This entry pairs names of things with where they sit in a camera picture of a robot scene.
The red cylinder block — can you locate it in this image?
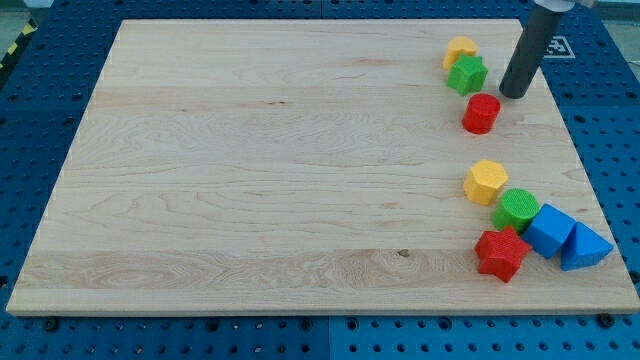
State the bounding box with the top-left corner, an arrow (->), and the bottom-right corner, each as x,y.
462,93 -> 501,135

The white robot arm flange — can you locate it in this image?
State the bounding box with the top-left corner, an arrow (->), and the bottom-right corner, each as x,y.
533,0 -> 598,12

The yellow hexagon block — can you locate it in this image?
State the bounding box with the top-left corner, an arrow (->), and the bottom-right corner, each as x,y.
463,159 -> 509,205

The light wooden board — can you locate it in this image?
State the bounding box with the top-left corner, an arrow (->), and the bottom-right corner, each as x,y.
6,19 -> 639,317

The green star block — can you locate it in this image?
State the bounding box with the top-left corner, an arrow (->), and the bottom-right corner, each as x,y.
446,54 -> 488,96

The red star block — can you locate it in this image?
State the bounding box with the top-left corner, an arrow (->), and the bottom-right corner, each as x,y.
474,226 -> 532,283

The green cylinder block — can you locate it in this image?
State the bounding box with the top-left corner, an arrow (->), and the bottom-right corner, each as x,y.
491,188 -> 540,234

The blue cube block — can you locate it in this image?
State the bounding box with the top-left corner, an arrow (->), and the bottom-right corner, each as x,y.
521,204 -> 577,259

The blue triangle block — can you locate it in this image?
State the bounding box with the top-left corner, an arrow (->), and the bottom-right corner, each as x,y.
561,222 -> 613,271

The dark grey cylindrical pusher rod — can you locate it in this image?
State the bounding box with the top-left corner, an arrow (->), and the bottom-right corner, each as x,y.
499,3 -> 566,99

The white fiducial marker sticker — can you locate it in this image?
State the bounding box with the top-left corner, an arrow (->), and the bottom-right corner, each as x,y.
544,35 -> 575,59

